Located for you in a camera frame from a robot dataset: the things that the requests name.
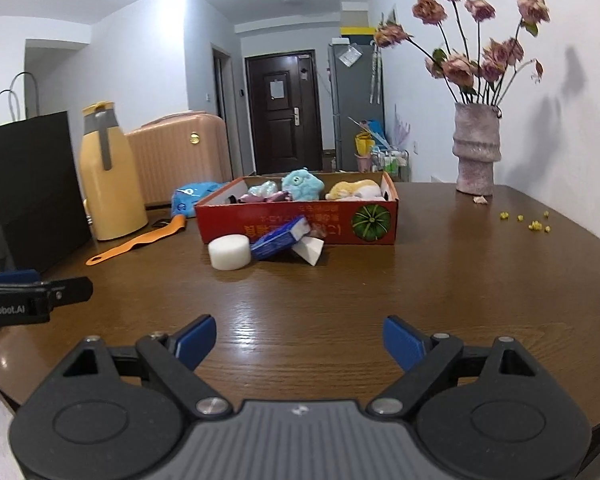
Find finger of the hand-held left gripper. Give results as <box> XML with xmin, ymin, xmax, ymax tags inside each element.
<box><xmin>45</xmin><ymin>276</ymin><xmax>94</xmax><ymax>307</ymax></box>
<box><xmin>0</xmin><ymin>269</ymin><xmax>42</xmax><ymax>285</ymax></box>

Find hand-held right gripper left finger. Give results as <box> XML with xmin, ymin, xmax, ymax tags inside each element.
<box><xmin>60</xmin><ymin>314</ymin><xmax>233</xmax><ymax>418</ymax></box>

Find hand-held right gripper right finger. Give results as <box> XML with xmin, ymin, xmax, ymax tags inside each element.
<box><xmin>369</xmin><ymin>314</ymin><xmax>538</xmax><ymax>418</ymax></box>

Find red cardboard box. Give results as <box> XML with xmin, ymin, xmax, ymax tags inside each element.
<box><xmin>194</xmin><ymin>171</ymin><xmax>399</xmax><ymax>246</ymax></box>

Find pink satin scrunchie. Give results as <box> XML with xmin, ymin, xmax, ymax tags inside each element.
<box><xmin>237</xmin><ymin>190</ymin><xmax>293</xmax><ymax>205</ymax></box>

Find yellow plush toy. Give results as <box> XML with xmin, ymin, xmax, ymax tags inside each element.
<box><xmin>325</xmin><ymin>179</ymin><xmax>383</xmax><ymax>201</ymax></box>

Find light blue plush toy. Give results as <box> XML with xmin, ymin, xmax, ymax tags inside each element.
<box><xmin>281</xmin><ymin>169</ymin><xmax>325</xmax><ymax>203</ymax></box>

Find white round sponge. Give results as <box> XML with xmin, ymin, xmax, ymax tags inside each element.
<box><xmin>207</xmin><ymin>234</ymin><xmax>252</xmax><ymax>272</ymax></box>

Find black paper bag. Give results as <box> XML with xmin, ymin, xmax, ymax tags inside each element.
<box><xmin>0</xmin><ymin>72</ymin><xmax>93</xmax><ymax>273</ymax></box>

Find yellow thermos jug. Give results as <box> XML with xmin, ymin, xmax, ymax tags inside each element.
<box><xmin>77</xmin><ymin>101</ymin><xmax>149</xmax><ymax>242</ymax></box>

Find blue packet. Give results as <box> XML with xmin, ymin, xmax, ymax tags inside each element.
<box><xmin>250</xmin><ymin>215</ymin><xmax>312</xmax><ymax>262</ymax></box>

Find white triangular sponge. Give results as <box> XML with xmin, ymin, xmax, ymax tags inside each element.
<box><xmin>292</xmin><ymin>235</ymin><xmax>326</xmax><ymax>267</ymax></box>

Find blue tissue pack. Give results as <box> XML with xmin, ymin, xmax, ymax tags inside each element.
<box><xmin>171</xmin><ymin>181</ymin><xmax>228</xmax><ymax>211</ymax></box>

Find pink suitcase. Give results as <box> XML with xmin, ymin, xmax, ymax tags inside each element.
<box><xmin>125</xmin><ymin>110</ymin><xmax>233</xmax><ymax>207</ymax></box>

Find scattered yellow crumbs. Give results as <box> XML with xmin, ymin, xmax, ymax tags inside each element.
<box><xmin>497</xmin><ymin>210</ymin><xmax>553</xmax><ymax>234</ymax></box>

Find storage rack with bottles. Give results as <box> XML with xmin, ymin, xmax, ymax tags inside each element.
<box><xmin>370</xmin><ymin>147</ymin><xmax>411</xmax><ymax>181</ymax></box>

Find pink textured vase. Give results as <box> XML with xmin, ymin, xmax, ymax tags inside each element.
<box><xmin>452</xmin><ymin>102</ymin><xmax>502</xmax><ymax>197</ymax></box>

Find dark brown door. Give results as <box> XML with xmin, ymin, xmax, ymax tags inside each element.
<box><xmin>245</xmin><ymin>50</ymin><xmax>325</xmax><ymax>176</ymax></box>

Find interior side door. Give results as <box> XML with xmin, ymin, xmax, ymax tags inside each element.
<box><xmin>212</xmin><ymin>44</ymin><xmax>245</xmax><ymax>183</ymax></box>

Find grey refrigerator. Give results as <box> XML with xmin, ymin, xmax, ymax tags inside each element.
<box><xmin>327</xmin><ymin>42</ymin><xmax>386</xmax><ymax>173</ymax></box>

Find hanging strips on refrigerator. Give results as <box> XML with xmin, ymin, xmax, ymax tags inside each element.
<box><xmin>369</xmin><ymin>42</ymin><xmax>385</xmax><ymax>106</ymax></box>

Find dried pink roses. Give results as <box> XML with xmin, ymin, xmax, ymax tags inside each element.
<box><xmin>372</xmin><ymin>0</ymin><xmax>552</xmax><ymax>108</ymax></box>

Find yellow box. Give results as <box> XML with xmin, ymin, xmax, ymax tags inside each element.
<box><xmin>341</xmin><ymin>25</ymin><xmax>376</xmax><ymax>46</ymax></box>

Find purple flower wall sticker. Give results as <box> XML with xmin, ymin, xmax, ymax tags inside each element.
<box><xmin>392</xmin><ymin>105</ymin><xmax>413</xmax><ymax>148</ymax></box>

